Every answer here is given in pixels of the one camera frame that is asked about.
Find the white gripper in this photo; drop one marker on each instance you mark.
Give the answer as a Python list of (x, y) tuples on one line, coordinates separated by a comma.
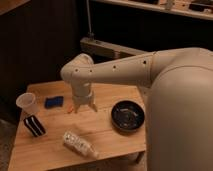
[(82, 94)]

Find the black white striped eraser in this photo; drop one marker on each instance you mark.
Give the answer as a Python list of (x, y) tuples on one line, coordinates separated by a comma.
[(34, 125)]

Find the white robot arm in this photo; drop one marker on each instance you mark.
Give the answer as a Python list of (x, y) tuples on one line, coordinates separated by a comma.
[(179, 108)]

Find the orange marker pen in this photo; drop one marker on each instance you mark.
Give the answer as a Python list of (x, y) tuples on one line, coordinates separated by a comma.
[(70, 109)]

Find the blue sponge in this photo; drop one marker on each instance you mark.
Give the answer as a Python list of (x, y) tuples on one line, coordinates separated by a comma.
[(56, 101)]

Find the black round bowl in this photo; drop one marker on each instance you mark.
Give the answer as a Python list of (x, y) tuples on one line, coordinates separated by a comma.
[(127, 116)]

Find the grey metal beam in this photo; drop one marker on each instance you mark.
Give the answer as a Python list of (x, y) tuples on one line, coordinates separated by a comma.
[(105, 49)]

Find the wooden background shelf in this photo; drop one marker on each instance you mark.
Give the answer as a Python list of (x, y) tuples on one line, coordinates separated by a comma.
[(175, 7)]

